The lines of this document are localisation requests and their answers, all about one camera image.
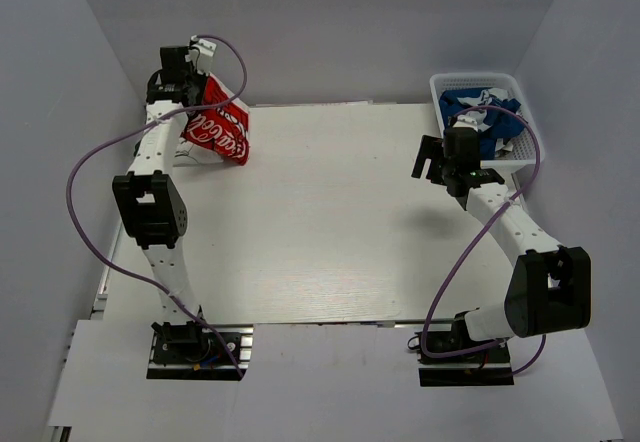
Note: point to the blue and white t-shirt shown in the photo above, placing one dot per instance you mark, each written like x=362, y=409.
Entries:
x=499, y=128

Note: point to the folded white Charlie Brown shirt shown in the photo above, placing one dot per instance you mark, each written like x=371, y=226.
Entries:
x=195, y=154

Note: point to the white plastic basket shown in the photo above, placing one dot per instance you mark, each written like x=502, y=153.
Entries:
x=523, y=146

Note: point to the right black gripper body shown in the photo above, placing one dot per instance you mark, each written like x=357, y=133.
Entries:
x=435, y=163

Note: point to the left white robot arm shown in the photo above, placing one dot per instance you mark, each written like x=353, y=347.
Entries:
x=151, y=208

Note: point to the white Coca-Cola t-shirt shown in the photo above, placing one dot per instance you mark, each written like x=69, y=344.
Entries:
x=224, y=130

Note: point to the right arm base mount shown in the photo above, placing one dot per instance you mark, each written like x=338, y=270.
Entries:
x=489, y=368

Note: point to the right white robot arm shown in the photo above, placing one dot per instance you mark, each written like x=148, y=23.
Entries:
x=550, y=289

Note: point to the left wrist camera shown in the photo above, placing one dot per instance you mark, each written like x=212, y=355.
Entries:
x=201, y=53

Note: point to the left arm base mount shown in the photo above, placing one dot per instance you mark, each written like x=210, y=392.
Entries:
x=191, y=352

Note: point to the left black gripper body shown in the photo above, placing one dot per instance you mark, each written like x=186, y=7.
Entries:
x=198, y=92

